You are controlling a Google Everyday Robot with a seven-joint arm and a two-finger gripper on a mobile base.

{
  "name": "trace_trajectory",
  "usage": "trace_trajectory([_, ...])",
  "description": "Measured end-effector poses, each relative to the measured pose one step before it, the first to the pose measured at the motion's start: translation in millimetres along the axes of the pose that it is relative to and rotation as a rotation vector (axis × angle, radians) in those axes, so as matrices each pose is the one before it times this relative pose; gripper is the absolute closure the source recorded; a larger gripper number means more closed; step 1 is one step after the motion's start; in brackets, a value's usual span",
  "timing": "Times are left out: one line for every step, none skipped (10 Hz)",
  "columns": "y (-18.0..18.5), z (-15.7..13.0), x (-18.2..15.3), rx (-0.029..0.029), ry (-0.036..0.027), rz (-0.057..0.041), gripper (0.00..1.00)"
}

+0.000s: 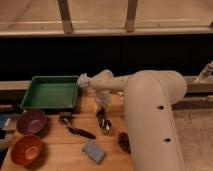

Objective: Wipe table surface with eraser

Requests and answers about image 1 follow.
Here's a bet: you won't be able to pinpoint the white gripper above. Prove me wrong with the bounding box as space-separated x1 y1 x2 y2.
95 90 110 122

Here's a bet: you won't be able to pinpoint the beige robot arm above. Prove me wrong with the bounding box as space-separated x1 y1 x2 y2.
89 70 187 171

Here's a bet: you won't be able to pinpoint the blue eraser sponge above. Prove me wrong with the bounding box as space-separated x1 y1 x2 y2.
82 141 105 164

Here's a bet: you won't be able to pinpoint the small metal cup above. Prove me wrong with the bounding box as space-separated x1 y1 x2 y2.
101 119 112 134

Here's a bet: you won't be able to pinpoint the brown pinecone object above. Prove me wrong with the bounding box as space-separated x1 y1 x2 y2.
118 132 131 153

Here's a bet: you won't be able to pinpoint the green plastic tray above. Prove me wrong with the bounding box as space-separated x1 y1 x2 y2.
21 76 79 110

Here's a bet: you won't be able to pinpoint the purple bowl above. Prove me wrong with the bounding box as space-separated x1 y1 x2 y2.
16 109 47 135

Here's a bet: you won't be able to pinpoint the orange bowl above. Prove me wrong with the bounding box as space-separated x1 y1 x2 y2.
10 135 42 166

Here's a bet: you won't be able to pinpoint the left metal frame post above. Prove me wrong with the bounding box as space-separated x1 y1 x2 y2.
58 0 73 35

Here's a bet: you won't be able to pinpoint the metal frame post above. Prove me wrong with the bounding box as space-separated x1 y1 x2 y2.
58 0 73 35
125 0 138 32

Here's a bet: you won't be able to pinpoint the right metal frame post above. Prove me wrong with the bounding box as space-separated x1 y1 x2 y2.
125 0 138 32

